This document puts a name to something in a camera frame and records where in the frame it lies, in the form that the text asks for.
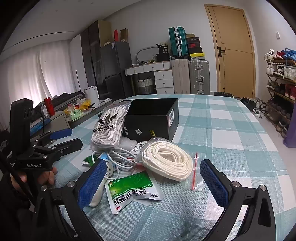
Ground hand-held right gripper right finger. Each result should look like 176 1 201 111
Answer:
199 159 277 241

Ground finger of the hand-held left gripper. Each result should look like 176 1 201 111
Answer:
30 128 73 146
35 138 83 163

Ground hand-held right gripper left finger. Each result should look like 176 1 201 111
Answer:
32 159 108 241

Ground white charging cable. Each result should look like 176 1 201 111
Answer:
91 148 137 179

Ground large green medicine sachet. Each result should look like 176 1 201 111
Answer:
105 171 164 215

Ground white shoelaces bag with logo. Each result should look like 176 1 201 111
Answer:
91 100 132 152

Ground cream shoelaces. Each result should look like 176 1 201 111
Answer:
135 137 204 191

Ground white packet with red edge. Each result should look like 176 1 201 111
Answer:
119 137 148 169

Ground black cardboard box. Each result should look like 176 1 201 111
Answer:
121 98 179 142

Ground person's left forearm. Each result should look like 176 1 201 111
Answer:
0 171 35 241

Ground person's left hand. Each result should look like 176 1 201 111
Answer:
11 166 58 190

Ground grey side table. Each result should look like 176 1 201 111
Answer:
30 98 112 137

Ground blue packet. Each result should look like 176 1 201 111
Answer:
30 117 50 136

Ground white power adapter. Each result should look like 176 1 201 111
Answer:
89 161 116 208

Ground green packet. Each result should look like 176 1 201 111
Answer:
69 109 83 121

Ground red bottle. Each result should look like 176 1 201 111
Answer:
44 97 55 116

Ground yellow plastic bag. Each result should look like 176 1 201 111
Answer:
77 99 92 110

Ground dark cloth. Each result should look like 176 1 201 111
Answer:
52 91 85 105

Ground white appliance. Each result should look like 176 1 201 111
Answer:
84 85 100 105

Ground teal checked tablecloth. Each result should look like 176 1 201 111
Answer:
52 94 294 241

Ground white curtain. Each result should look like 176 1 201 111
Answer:
0 44 79 121

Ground dark tall cabinet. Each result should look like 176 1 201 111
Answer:
80 20 111 93

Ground grey refrigerator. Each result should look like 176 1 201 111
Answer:
100 41 133 100

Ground loose pile of shoes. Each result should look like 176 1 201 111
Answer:
240 96 267 119

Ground purple object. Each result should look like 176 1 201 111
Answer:
283 120 296 147

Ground wicker basket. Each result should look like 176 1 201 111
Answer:
135 77 155 94

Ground silver suitcase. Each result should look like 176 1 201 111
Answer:
188 60 211 95

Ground beige suitcase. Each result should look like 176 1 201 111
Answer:
171 58 191 95

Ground wooden shoe rack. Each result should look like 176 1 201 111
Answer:
265 47 296 139

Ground white desk with drawers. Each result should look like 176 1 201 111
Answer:
125 61 175 95

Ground wooden door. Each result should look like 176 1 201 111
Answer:
204 3 256 99

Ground black paper bag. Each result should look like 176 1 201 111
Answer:
156 43 171 62

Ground collection of shelved sneakers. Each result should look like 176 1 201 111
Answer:
265 47 296 138

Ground teal suitcase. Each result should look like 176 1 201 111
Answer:
168 27 189 59

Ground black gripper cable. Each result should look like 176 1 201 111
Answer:
32 109 47 135

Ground white curved metal frame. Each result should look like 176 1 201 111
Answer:
136 46 160 64

